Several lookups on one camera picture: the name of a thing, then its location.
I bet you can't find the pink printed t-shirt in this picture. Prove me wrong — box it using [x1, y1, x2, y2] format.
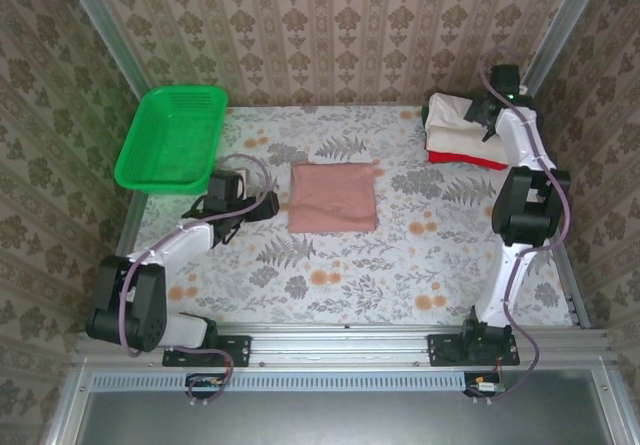
[287, 162, 377, 234]

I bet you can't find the green plastic basket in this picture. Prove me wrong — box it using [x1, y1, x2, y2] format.
[113, 84, 230, 197]

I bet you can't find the cream folded t-shirt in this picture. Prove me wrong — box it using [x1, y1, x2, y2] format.
[424, 92, 511, 167]

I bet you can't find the red folded t-shirt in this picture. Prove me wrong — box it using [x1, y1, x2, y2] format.
[427, 149, 510, 172]

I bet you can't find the floral tablecloth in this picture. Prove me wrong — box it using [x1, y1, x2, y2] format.
[113, 105, 574, 326]

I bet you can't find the black electronics board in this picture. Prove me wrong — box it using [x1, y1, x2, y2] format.
[184, 372, 227, 400]
[462, 372, 507, 399]

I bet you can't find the grey metal sheet panel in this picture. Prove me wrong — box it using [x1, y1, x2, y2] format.
[79, 389, 619, 445]

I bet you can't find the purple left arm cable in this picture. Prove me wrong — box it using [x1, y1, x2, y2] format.
[119, 153, 274, 409]

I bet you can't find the aluminium frame post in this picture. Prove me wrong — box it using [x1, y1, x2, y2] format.
[56, 0, 151, 97]
[513, 0, 610, 112]

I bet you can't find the aluminium cross rail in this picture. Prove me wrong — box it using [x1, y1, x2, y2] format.
[74, 323, 614, 369]

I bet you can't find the grey slotted cable duct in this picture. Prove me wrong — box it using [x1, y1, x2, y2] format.
[92, 370, 466, 392]

